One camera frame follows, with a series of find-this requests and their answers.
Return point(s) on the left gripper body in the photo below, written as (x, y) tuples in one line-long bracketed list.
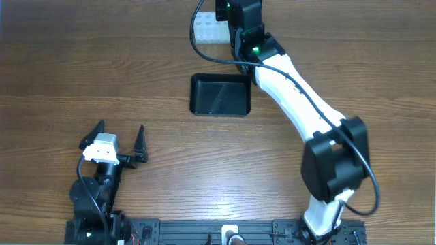
[(127, 161)]

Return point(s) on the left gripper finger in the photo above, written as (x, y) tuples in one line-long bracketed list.
[(141, 146), (91, 134)]

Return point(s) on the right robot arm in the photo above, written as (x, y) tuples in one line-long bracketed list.
[(296, 98)]

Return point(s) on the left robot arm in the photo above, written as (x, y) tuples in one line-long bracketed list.
[(109, 177)]

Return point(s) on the black tray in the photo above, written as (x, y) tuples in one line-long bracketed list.
[(235, 98)]

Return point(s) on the white test tube rack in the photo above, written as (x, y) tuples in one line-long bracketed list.
[(207, 30)]

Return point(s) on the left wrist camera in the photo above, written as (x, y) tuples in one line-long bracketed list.
[(102, 148)]

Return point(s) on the mounting rail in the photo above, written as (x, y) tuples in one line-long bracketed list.
[(190, 232)]

